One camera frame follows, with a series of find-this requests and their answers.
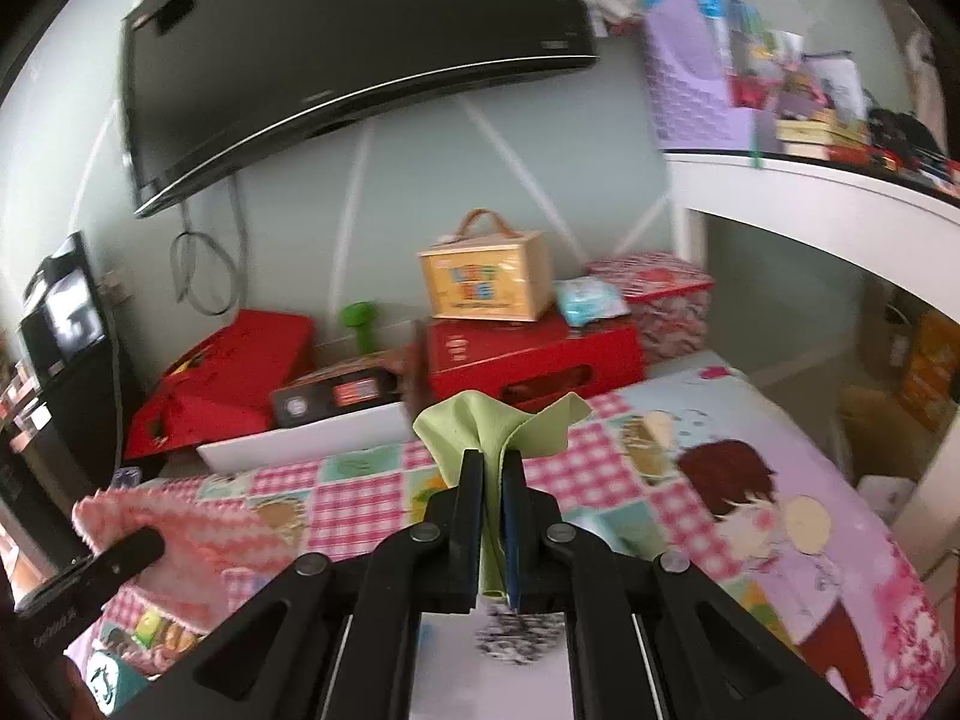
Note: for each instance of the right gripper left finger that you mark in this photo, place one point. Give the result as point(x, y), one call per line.
point(330, 639)

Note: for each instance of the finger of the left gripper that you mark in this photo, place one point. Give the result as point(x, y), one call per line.
point(112, 558)

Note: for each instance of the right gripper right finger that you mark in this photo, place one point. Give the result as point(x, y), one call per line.
point(647, 639)

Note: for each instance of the pink white fluffy cloth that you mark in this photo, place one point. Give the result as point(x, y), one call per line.
point(205, 547)

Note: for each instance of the leopard print scrunchie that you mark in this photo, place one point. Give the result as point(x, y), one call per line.
point(519, 639)

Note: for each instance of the green soft cloth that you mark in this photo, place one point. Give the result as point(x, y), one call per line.
point(475, 421)

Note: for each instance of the teal shallow box tray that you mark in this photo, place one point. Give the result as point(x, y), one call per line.
point(453, 679)

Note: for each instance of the checkered picture tablecloth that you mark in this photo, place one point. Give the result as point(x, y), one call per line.
point(697, 462)

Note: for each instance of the white foam board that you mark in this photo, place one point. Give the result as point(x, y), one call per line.
point(361, 430)

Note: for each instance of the large red gift box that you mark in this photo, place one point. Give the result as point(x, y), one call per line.
point(221, 388)

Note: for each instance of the black flat box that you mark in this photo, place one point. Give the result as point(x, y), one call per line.
point(346, 387)

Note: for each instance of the black monitor screen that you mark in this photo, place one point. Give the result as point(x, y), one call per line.
point(64, 315)

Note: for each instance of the red patterned tin box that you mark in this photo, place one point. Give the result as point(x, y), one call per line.
point(668, 298)

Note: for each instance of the blue wet wipes pack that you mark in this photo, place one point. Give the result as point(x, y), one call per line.
point(586, 300)

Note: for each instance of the white shelf desk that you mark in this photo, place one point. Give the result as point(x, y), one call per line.
point(791, 246)

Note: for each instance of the purple perforated organizer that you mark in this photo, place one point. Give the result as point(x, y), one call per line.
point(690, 81)

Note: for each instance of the red carton with handle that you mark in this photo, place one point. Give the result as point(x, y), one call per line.
point(531, 365)

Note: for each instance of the yellow handled gift box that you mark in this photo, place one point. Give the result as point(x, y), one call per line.
point(487, 270)

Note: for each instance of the wall mounted television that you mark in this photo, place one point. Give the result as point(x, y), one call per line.
point(209, 87)

